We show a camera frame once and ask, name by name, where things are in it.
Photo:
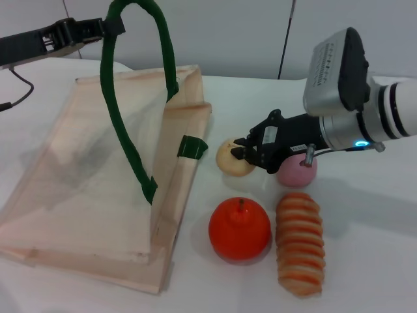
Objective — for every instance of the silver black wrist camera box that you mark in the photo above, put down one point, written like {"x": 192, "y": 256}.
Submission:
{"x": 335, "y": 71}

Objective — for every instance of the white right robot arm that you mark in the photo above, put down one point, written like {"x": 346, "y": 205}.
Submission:
{"x": 384, "y": 114}

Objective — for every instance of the beige potato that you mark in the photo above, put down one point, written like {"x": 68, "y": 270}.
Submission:
{"x": 229, "y": 161}

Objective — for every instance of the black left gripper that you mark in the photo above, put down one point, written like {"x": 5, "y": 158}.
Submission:
{"x": 29, "y": 45}

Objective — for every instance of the pink round peach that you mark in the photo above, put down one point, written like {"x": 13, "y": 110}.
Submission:
{"x": 296, "y": 174}

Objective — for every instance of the orange striped bread loaf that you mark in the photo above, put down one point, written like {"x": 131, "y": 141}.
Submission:
{"x": 299, "y": 243}

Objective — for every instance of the thin dark vertical pole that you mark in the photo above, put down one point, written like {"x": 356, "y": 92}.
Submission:
{"x": 286, "y": 39}

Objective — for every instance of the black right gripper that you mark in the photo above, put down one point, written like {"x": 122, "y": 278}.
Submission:
{"x": 290, "y": 137}

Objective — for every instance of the orange red toy apple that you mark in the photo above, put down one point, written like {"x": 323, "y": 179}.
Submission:
{"x": 239, "y": 229}

